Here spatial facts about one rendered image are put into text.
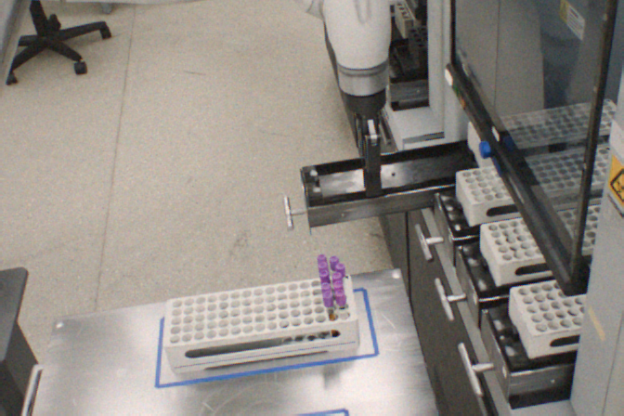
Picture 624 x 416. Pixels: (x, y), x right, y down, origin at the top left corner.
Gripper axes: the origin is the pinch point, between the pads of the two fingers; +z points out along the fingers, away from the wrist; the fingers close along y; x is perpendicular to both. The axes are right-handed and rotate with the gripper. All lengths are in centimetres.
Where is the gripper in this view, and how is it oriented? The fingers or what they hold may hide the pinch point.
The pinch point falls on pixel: (371, 175)
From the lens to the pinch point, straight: 149.0
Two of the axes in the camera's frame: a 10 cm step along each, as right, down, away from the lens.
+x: -9.9, 1.7, -0.4
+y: -1.3, -5.9, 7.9
